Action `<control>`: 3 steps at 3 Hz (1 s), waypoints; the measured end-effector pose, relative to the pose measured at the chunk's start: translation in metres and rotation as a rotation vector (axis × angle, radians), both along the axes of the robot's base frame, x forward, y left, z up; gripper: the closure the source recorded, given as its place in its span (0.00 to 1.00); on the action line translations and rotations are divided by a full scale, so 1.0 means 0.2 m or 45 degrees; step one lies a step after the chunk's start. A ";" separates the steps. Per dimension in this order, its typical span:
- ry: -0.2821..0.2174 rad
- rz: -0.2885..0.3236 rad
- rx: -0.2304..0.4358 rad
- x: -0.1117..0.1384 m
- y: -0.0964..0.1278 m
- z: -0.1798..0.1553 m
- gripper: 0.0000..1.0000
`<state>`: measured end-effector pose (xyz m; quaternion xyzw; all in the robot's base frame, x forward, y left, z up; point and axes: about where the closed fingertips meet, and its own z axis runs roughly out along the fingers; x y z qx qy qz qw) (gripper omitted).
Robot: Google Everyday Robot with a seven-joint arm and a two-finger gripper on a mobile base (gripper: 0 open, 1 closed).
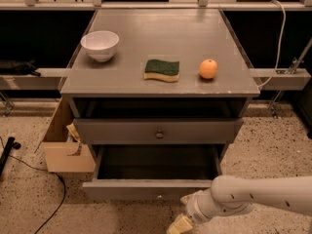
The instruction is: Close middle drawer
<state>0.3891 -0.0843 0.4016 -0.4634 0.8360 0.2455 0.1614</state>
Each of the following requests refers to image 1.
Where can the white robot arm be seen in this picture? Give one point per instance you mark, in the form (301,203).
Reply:
(229,195)

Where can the black object on rail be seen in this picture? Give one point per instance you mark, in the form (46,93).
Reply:
(16,67)

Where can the cardboard box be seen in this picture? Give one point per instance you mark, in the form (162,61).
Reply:
(63,153)

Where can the grey drawer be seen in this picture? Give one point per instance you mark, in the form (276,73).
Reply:
(157,131)
(152,172)

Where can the orange fruit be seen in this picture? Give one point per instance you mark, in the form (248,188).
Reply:
(208,69)

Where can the grey wooden drawer cabinet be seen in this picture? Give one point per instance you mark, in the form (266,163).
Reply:
(117,90)

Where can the white ceramic bowl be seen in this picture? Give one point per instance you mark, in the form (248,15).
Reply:
(100,45)

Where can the black stand foot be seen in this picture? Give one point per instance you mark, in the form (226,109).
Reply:
(10,144)

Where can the green yellow sponge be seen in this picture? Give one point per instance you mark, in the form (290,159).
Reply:
(162,70)

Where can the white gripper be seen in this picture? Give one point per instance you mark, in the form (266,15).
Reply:
(194,210)

